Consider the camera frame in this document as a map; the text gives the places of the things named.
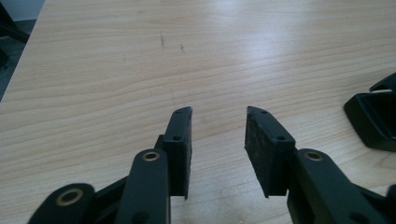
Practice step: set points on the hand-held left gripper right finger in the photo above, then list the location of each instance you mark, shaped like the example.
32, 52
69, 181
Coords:
267, 158

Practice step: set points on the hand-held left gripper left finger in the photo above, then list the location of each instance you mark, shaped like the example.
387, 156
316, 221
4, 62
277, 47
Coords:
178, 161

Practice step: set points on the black metal stand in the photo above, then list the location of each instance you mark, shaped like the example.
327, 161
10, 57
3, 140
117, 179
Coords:
12, 29

